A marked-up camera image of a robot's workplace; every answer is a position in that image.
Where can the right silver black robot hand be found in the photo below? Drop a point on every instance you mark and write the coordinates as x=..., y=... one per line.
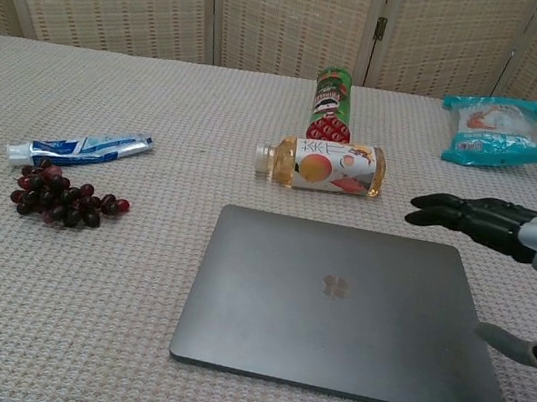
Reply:
x=493, y=222

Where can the silver grey laptop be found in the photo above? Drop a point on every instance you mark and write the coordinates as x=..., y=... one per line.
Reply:
x=331, y=321

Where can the teal white snack bag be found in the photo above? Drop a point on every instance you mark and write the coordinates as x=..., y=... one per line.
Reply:
x=496, y=131

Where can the peach tea plastic bottle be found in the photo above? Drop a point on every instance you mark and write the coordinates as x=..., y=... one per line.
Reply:
x=324, y=166

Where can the green chips can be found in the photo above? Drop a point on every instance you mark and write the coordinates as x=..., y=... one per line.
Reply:
x=332, y=104

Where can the metal screen hinge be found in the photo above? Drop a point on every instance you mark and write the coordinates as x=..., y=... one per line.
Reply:
x=380, y=28

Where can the blue white toothpaste tube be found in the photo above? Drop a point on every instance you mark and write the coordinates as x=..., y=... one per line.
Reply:
x=84, y=148

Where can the beige waffle tablecloth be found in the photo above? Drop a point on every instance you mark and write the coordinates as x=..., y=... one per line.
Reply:
x=80, y=309

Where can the bunch of red grapes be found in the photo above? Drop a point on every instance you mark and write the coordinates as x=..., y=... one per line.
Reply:
x=61, y=200

